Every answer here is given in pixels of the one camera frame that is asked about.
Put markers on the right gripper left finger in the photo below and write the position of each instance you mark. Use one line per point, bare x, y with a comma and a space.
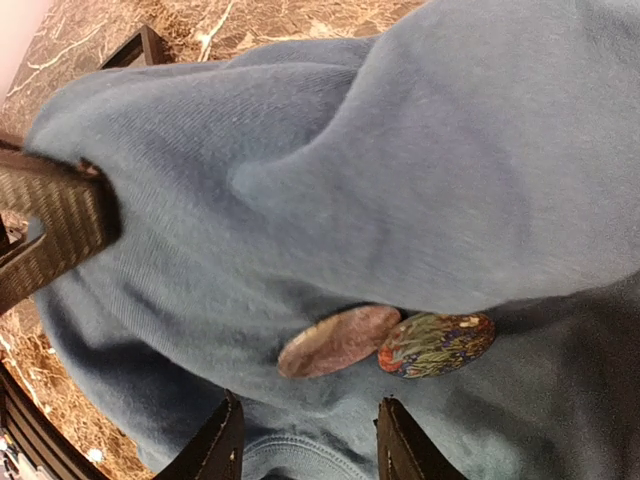
216, 451

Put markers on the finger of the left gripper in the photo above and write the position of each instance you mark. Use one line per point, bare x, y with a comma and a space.
77, 215

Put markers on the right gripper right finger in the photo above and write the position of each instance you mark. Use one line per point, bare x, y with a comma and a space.
404, 450

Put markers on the blue garment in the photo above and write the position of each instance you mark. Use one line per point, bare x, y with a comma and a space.
477, 156

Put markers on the colourful floral round brooch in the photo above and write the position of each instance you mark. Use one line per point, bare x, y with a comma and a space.
431, 345

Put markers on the black square box lower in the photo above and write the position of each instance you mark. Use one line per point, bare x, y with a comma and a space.
145, 47

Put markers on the black front rail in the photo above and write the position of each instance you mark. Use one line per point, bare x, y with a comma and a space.
41, 448

